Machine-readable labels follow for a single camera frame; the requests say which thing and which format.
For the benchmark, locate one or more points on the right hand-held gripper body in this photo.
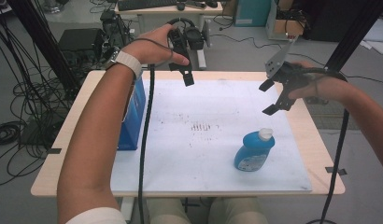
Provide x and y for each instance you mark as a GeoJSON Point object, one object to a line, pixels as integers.
{"type": "Point", "coordinates": [290, 77]}

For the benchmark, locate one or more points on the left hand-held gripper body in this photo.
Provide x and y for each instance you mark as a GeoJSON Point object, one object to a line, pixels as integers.
{"type": "Point", "coordinates": [181, 40]}

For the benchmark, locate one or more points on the blue detergent bottle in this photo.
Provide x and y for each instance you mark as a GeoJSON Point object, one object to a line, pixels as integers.
{"type": "Point", "coordinates": [253, 152]}

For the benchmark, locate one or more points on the small black computer tower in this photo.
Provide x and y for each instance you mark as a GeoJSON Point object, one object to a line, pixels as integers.
{"type": "Point", "coordinates": [113, 28]}

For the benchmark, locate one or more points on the person's white shirt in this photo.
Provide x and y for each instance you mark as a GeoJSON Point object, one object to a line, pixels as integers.
{"type": "Point", "coordinates": [97, 217]}

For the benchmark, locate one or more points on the person's left hand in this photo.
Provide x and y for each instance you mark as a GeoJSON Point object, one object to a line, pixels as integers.
{"type": "Point", "coordinates": [152, 48]}

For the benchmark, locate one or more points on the grey floor base plate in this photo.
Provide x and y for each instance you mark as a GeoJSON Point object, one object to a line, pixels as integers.
{"type": "Point", "coordinates": [333, 116]}

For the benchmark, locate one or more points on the white-legged wooden desk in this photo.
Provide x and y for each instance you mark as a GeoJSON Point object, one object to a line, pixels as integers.
{"type": "Point", "coordinates": [167, 12]}

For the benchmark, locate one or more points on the blue cardboard box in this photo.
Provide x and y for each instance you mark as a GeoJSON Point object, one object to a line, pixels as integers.
{"type": "Point", "coordinates": [134, 118]}

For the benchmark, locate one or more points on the person's beige pants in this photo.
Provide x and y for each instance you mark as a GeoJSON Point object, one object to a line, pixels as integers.
{"type": "Point", "coordinates": [211, 211]}

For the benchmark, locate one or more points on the white table mat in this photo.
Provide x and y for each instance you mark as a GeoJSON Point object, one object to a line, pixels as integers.
{"type": "Point", "coordinates": [195, 155]}

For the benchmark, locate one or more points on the black computer mouse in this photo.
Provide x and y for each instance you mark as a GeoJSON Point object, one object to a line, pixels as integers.
{"type": "Point", "coordinates": [181, 6]}

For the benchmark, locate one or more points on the person's right hand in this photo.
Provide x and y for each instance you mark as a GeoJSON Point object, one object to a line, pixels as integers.
{"type": "Point", "coordinates": [326, 88]}

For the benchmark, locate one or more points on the flat black computer case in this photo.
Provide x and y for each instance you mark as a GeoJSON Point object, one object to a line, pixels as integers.
{"type": "Point", "coordinates": [80, 42]}

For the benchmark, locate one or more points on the black metal frame post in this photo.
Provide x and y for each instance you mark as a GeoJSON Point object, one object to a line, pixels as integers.
{"type": "Point", "coordinates": [40, 40]}
{"type": "Point", "coordinates": [357, 31]}

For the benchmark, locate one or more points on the teal carton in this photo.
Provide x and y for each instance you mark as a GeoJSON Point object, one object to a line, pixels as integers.
{"type": "Point", "coordinates": [252, 12]}

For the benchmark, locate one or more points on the black keyboard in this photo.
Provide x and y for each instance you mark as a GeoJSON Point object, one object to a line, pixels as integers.
{"type": "Point", "coordinates": [146, 4]}

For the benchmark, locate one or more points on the black tape strip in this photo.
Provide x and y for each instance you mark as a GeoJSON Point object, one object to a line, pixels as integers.
{"type": "Point", "coordinates": [331, 170]}
{"type": "Point", "coordinates": [54, 151]}

